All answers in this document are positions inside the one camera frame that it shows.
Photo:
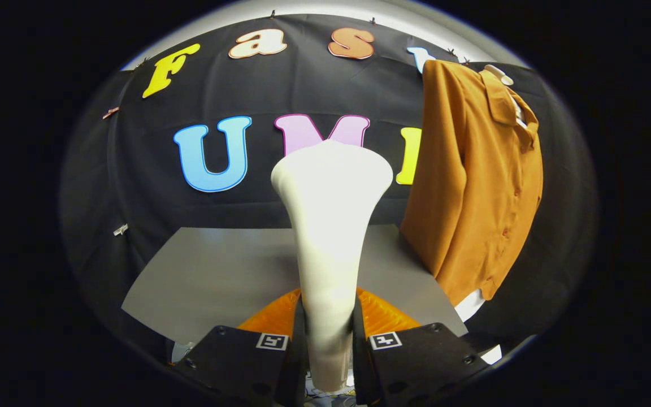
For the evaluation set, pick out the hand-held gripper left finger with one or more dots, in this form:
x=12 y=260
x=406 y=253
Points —
x=298 y=367

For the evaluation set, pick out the white steamer hanger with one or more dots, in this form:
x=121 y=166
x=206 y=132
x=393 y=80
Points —
x=498 y=73

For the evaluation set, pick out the pink clip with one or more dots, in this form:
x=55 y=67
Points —
x=111 y=112

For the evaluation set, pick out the row of black clips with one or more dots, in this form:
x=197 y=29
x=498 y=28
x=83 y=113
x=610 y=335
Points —
x=272 y=13

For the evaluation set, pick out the white clip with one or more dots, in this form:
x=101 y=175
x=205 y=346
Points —
x=120 y=229

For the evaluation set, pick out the white garment steamer head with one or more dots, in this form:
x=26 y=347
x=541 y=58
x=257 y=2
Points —
x=331 y=226

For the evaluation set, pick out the orange button shirt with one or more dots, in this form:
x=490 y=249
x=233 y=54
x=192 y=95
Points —
x=472 y=186

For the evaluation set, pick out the black backdrop cloth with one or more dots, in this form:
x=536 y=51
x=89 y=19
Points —
x=133 y=169

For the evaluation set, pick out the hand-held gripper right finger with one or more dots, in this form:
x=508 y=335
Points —
x=360 y=367

